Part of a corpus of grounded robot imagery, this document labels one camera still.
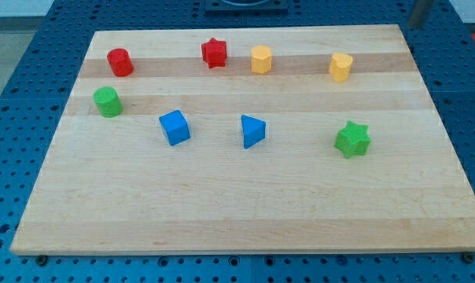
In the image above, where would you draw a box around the wooden board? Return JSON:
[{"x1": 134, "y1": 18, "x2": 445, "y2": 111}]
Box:
[{"x1": 11, "y1": 24, "x2": 475, "y2": 255}]

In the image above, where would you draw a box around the red star block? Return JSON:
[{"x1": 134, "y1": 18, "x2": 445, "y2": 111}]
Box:
[{"x1": 201, "y1": 38, "x2": 227, "y2": 68}]

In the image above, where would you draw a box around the yellow heart block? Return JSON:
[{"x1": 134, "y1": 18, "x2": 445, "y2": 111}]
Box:
[{"x1": 329, "y1": 53, "x2": 353, "y2": 83}]

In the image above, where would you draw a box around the blue cube block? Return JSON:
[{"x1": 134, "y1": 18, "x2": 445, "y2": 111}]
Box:
[{"x1": 159, "y1": 110, "x2": 191, "y2": 146}]

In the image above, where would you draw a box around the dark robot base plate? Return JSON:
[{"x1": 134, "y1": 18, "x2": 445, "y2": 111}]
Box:
[{"x1": 202, "y1": 0, "x2": 289, "y2": 13}]

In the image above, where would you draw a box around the grey metal pusher rod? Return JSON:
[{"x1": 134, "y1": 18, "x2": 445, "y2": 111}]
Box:
[{"x1": 407, "y1": 0, "x2": 434, "y2": 29}]

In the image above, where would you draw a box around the green star block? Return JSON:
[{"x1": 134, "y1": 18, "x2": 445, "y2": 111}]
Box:
[{"x1": 334, "y1": 120, "x2": 371, "y2": 159}]

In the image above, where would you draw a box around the blue triangle block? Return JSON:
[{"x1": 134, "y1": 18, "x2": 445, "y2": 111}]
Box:
[{"x1": 241, "y1": 115, "x2": 266, "y2": 149}]

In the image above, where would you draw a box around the green cylinder block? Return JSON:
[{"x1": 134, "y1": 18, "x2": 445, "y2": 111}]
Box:
[{"x1": 93, "y1": 86, "x2": 123, "y2": 118}]

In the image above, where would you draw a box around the red cylinder block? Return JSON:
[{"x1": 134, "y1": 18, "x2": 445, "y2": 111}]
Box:
[{"x1": 107, "y1": 48, "x2": 134, "y2": 77}]

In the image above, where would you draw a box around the yellow hexagon block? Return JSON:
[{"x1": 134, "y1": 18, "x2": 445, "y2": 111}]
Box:
[{"x1": 251, "y1": 45, "x2": 272, "y2": 74}]

